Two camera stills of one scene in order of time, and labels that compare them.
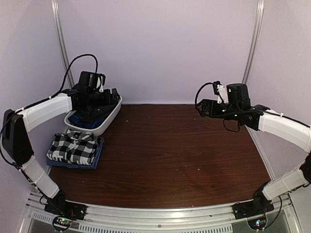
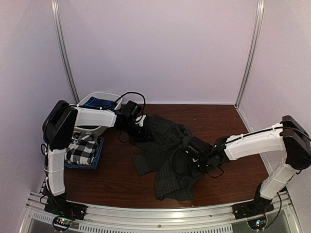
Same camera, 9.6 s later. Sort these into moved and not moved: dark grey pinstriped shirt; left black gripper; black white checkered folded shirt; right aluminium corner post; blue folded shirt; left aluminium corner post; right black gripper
Moved: right black gripper; dark grey pinstriped shirt; left black gripper
Not moved: blue folded shirt; black white checkered folded shirt; right aluminium corner post; left aluminium corner post
